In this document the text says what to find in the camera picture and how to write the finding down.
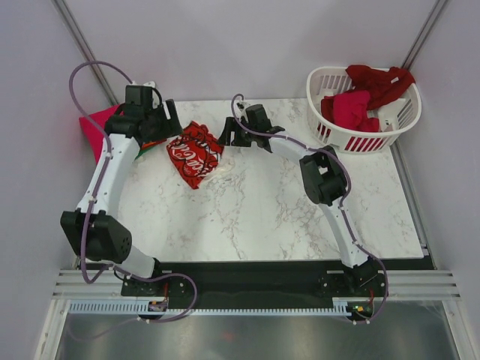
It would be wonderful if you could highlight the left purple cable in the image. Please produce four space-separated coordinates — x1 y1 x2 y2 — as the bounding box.
69 61 200 326

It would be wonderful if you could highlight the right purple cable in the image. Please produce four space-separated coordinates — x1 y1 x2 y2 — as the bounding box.
230 93 389 326

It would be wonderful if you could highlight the aluminium frame rail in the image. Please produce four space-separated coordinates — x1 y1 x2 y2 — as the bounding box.
53 270 461 301

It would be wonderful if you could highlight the white t shirt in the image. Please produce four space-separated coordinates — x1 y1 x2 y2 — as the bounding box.
166 121 236 190

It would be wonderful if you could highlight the white plastic laundry basket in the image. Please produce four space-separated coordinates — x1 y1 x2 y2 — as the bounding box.
306 64 422 154

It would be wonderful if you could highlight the magenta crumpled shirt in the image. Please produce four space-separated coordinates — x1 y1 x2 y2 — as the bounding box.
320 90 380 133

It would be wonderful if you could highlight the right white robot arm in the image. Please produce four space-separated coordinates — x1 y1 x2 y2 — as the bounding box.
218 100 374 296

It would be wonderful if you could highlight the dark red crumpled shirt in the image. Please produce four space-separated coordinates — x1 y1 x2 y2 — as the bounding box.
346 64 415 110

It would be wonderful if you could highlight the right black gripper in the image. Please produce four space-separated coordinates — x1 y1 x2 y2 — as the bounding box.
216 117 257 148

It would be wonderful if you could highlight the orange folded shirt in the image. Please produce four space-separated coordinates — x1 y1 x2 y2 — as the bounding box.
142 139 166 149

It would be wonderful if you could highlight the green folded shirt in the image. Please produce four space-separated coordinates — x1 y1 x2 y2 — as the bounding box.
136 147 153 160

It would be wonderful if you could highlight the purple cable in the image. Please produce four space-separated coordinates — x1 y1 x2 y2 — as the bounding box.
69 61 200 326
230 93 389 326

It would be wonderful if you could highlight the white slotted cable duct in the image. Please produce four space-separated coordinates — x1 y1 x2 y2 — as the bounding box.
68 299 372 317

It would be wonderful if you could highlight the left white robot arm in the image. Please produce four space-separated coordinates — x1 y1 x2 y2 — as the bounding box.
60 82 182 295

